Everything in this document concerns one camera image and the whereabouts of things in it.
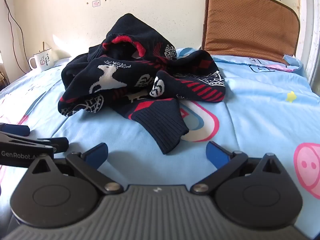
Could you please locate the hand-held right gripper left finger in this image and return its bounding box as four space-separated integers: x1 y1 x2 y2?
28 142 124 195

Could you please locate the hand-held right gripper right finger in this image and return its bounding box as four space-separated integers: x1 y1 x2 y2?
191 141 285 195

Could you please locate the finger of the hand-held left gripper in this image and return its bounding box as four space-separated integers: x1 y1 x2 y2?
0 123 30 137
0 131 69 153

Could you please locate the black red white patterned sweater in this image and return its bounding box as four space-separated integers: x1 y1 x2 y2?
57 13 227 155

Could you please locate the blue printed bed sheet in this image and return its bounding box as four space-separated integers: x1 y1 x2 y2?
0 47 320 205

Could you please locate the white enamel mug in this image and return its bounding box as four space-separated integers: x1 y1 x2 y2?
29 49 56 71

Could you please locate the brown seat cushion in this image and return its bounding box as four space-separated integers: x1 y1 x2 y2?
202 0 300 64

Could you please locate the dark wall cable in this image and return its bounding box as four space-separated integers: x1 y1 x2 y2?
0 0 28 73

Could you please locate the white door frame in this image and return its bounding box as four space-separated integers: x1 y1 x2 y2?
299 0 320 93

